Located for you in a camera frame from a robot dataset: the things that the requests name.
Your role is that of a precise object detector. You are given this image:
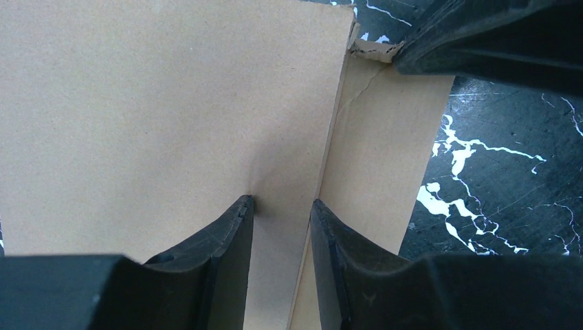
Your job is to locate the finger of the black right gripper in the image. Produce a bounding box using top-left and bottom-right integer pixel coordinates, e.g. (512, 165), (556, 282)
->
(393, 1), (582, 94)

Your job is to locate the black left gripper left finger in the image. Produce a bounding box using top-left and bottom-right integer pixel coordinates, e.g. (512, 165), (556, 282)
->
(1, 195), (254, 329)

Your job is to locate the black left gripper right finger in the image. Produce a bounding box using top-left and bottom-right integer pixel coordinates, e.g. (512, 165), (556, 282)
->
(310, 200), (582, 329)

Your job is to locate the brown cardboard box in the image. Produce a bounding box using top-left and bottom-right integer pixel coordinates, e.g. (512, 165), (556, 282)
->
(1, 1), (453, 329)

